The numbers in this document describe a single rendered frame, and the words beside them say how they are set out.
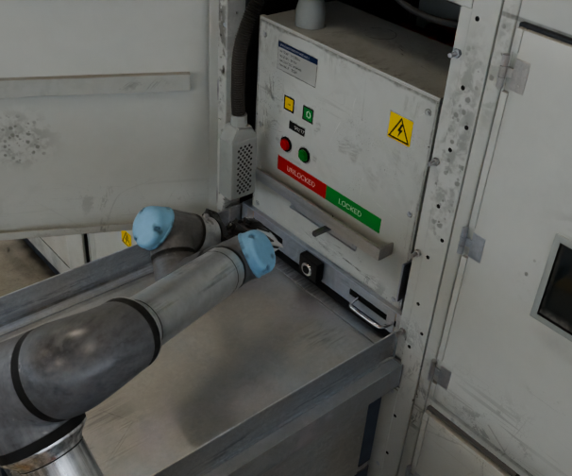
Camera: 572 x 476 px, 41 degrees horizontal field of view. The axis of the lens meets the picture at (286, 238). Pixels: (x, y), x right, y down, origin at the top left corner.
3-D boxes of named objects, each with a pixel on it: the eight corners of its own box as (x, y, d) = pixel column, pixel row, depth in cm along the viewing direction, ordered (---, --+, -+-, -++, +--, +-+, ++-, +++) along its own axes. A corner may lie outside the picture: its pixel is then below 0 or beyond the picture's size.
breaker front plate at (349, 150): (395, 316, 156) (434, 103, 129) (249, 212, 185) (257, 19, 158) (398, 314, 157) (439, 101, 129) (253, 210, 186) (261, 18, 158)
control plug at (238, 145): (230, 202, 171) (232, 132, 161) (218, 193, 174) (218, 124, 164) (258, 192, 175) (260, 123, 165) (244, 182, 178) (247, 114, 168)
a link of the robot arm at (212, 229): (171, 243, 139) (189, 203, 137) (189, 246, 142) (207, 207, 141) (194, 263, 134) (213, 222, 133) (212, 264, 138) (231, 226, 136)
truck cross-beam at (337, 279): (400, 340, 157) (405, 318, 153) (241, 222, 189) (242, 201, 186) (416, 331, 159) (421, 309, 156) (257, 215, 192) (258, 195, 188)
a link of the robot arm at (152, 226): (132, 259, 128) (126, 212, 131) (180, 265, 136) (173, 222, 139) (163, 243, 124) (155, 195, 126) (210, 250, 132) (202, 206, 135)
